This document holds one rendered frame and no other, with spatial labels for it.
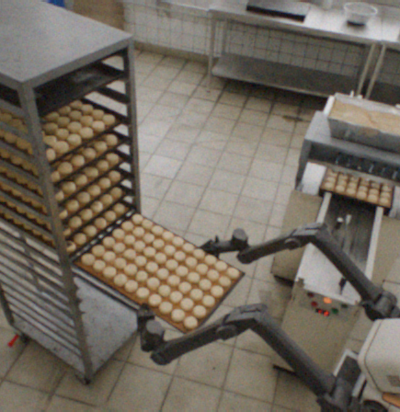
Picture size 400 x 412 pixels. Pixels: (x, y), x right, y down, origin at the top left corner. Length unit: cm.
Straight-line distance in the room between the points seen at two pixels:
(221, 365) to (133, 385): 53
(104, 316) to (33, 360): 47
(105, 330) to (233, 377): 81
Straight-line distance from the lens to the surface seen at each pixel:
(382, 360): 149
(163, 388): 277
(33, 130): 156
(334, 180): 275
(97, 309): 292
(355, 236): 254
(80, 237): 203
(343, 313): 227
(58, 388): 284
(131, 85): 184
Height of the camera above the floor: 246
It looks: 45 degrees down
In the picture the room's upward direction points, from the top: 7 degrees clockwise
